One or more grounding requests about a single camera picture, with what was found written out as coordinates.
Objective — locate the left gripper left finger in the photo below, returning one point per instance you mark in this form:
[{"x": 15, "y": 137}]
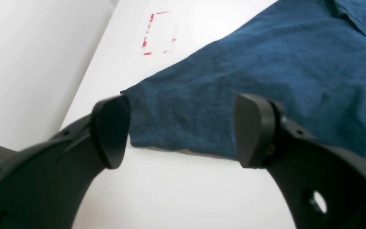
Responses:
[{"x": 43, "y": 186}]

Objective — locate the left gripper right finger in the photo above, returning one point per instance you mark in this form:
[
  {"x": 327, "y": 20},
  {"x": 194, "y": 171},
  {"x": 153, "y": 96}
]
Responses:
[{"x": 324, "y": 185}]

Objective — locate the dark teal T-shirt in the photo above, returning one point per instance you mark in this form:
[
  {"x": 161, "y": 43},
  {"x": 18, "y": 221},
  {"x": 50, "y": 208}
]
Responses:
[{"x": 308, "y": 55}]

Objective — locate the red tape rectangle marking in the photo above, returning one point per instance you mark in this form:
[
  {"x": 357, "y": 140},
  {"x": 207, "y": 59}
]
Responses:
[{"x": 160, "y": 34}]

